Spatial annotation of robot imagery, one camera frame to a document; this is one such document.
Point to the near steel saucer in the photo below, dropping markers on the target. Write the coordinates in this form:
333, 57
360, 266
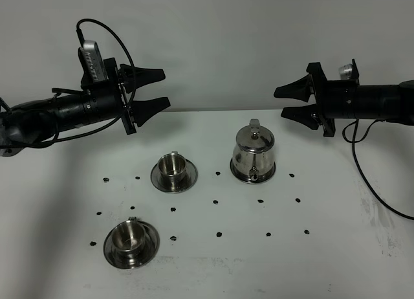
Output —
132, 261

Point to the far stainless steel teacup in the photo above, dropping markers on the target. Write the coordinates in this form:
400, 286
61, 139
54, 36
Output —
172, 168

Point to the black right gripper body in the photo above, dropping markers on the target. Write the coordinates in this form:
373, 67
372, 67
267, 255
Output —
333, 97

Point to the near stainless steel teacup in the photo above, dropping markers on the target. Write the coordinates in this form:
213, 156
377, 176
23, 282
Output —
129, 237

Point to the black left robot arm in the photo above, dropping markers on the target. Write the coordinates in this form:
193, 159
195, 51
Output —
36, 121

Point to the stainless steel teacup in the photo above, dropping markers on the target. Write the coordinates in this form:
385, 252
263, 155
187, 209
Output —
129, 237
172, 168

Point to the steel teapot saucer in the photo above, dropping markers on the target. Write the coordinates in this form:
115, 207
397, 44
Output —
249, 178

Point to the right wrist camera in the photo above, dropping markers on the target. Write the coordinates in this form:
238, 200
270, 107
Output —
346, 72

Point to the far steel saucer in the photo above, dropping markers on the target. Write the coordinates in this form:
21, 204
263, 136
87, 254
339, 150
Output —
162, 184

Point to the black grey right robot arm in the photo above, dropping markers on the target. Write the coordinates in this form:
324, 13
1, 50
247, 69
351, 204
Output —
389, 103

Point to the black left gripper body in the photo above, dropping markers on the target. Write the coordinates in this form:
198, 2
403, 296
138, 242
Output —
105, 100

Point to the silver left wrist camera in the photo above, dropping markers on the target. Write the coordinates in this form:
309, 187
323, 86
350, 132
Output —
93, 60

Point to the stainless steel teapot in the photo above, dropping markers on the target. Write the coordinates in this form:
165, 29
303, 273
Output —
254, 152

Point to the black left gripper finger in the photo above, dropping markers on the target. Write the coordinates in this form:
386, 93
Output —
142, 111
140, 77

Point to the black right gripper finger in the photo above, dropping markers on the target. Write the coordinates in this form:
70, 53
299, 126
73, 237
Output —
305, 115
299, 90

